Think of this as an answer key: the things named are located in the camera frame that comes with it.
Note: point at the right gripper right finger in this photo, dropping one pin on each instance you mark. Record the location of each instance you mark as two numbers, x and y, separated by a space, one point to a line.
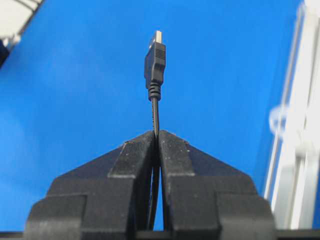
207 199

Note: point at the white zip tie loop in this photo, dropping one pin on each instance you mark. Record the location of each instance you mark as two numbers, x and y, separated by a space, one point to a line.
286 123

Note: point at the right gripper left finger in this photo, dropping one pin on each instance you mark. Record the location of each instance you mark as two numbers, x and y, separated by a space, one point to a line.
104 199

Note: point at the aluminium extrusion frame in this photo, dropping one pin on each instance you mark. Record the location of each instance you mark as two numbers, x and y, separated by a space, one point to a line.
293 177

